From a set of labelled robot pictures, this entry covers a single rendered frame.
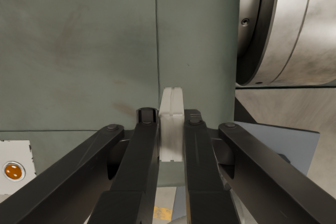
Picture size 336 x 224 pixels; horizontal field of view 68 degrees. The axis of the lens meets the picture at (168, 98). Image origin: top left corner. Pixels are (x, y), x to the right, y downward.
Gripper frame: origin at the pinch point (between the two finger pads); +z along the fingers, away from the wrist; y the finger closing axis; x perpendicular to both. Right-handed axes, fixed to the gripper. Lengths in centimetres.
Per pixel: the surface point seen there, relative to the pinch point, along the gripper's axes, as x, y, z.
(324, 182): -99, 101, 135
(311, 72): 0.0, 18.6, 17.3
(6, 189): -13.1, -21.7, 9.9
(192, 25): 6.4, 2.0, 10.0
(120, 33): 5.8, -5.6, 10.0
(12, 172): -10.5, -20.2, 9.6
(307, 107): -44, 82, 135
